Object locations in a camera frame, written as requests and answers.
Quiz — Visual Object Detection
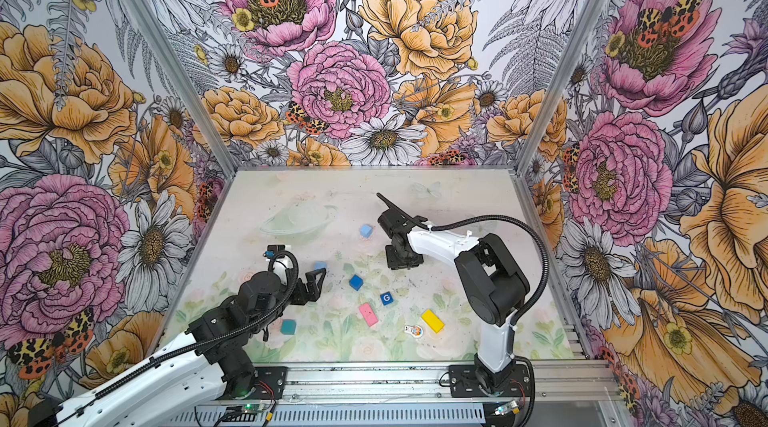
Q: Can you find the pink rectangular block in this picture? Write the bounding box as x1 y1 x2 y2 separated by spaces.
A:
358 303 379 327

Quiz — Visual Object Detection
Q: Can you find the yellow rectangular block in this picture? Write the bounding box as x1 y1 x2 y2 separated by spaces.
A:
421 309 445 334

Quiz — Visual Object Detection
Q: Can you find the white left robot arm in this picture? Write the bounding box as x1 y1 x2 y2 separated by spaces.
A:
28 268 326 426

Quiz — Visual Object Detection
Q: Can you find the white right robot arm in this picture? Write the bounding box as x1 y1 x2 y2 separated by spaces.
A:
378 208 530 395

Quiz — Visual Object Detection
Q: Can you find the blue letter G block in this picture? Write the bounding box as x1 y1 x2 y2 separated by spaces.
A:
380 291 394 306

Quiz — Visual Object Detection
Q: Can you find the teal cube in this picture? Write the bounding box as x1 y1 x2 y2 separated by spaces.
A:
280 319 297 336

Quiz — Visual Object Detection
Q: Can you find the dark blue cube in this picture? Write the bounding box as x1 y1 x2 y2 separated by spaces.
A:
349 275 364 291

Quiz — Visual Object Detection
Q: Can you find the light blue cube far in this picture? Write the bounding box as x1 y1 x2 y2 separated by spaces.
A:
359 224 373 238

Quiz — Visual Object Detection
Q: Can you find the green circuit board right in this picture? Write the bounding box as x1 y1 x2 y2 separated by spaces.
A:
494 400 520 416

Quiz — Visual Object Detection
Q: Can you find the black corrugated left cable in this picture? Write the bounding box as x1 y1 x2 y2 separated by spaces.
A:
89 249 301 404

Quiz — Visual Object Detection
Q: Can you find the black corrugated cable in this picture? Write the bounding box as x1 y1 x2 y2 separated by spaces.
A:
375 191 551 327
89 249 301 404

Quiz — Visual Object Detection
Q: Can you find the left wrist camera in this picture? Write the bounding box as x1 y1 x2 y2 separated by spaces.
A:
263 244 287 259

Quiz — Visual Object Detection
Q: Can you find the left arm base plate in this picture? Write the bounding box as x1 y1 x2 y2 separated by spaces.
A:
236 366 288 401

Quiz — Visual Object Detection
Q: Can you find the grey vented cable duct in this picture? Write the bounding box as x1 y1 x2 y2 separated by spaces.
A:
161 403 486 426

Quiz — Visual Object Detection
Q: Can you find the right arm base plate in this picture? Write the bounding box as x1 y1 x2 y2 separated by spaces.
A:
448 360 535 399

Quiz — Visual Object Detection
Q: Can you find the black corrugated right cable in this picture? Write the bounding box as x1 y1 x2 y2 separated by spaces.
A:
375 191 551 327

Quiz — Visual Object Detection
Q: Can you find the aluminium front rail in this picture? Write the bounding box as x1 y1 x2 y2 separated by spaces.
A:
256 359 619 404

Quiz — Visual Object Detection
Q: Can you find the aluminium corner post right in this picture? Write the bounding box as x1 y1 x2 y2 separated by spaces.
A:
515 0 610 177

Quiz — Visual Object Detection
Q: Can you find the aluminium corner post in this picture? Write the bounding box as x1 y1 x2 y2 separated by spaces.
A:
121 0 237 180
515 0 610 177

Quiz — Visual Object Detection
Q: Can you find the aluminium corner post left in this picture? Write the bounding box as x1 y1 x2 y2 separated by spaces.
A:
121 0 237 180

